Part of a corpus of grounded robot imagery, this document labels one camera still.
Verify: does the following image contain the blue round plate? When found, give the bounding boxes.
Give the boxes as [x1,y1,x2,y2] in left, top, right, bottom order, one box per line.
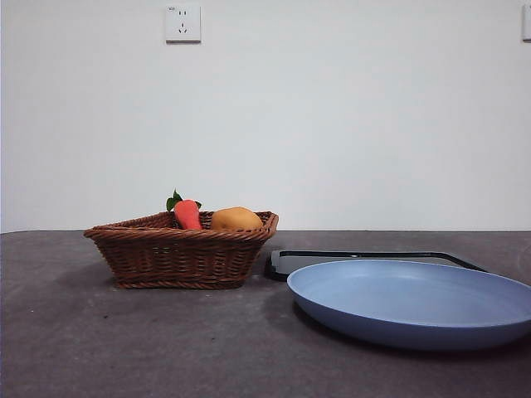
[286,260,531,352]

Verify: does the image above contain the black rectangular tray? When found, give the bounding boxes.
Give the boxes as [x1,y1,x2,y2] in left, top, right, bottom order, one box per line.
[264,250,490,283]

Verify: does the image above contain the orange toy carrot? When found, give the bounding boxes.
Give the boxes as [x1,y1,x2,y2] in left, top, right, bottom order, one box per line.
[166,188,204,231]

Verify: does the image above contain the brown wicker basket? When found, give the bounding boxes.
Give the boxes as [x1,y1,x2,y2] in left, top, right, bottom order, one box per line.
[83,211,280,290]

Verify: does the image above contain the white wall socket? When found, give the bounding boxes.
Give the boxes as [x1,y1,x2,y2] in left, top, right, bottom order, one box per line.
[165,4,202,44]

